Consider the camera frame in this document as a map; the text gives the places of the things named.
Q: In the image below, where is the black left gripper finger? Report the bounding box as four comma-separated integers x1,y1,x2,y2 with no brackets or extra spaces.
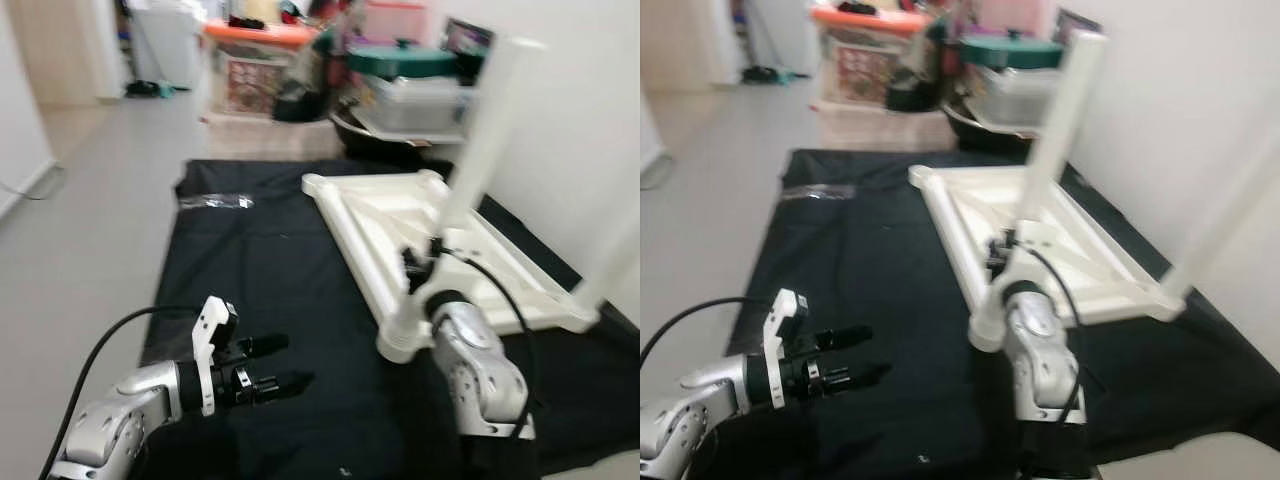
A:
814,325,873,351
258,370,316,403
828,362,896,393
242,333,291,361

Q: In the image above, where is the white plastic table leg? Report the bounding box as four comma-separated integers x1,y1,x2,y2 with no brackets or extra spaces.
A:
376,36,549,365
1160,130,1280,306
966,30,1111,355
572,190,641,313

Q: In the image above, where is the white plastic children table top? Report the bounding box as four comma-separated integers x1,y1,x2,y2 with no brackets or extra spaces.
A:
300,168,601,363
908,163,1191,353

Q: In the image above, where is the black tablecloth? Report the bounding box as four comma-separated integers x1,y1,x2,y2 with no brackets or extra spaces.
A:
135,155,641,480
715,148,1280,480

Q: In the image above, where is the black wok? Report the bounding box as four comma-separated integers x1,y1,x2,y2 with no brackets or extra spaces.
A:
940,98,1051,156
330,105,471,166

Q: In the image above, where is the clear tape strip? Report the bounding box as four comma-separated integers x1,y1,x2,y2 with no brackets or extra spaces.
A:
178,192,256,211
785,183,859,201

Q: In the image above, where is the clear plastic container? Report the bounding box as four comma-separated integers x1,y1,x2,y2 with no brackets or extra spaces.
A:
968,65,1076,126
355,75,479,136

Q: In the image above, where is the low translucent storage box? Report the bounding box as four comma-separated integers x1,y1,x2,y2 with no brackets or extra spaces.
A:
815,100,951,151
205,108,341,161

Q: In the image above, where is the green cooking pot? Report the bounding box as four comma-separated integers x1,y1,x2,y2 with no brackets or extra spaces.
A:
960,30,1066,69
347,40,461,79

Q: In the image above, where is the red printed carton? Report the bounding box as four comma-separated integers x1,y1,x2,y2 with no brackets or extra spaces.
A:
835,42,901,101
225,55,291,113

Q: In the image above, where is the pink plastic box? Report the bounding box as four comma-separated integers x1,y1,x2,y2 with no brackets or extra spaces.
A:
975,0,1051,36
358,0,433,46

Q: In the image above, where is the broom with dustpan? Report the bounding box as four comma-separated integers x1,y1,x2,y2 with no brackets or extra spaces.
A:
740,60,801,86
120,60,181,101

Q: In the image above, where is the white appliance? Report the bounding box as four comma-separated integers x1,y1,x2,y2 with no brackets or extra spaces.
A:
128,0,206,91

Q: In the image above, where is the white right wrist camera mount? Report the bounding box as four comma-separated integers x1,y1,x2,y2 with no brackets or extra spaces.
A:
408,255,453,319
990,255,1036,301

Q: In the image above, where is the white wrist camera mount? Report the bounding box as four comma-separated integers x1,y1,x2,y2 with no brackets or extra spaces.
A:
190,296,241,417
762,288,811,406
408,255,453,319
990,255,1036,301

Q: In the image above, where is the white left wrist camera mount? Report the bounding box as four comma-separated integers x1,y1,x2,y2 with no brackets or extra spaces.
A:
190,296,241,417
762,288,811,406

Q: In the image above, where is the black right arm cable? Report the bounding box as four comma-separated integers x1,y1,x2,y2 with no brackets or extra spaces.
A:
430,240,536,441
1010,235,1093,431

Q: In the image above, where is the black wall cable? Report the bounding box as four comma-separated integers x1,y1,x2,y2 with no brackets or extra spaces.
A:
0,165,66,201
640,155,683,191

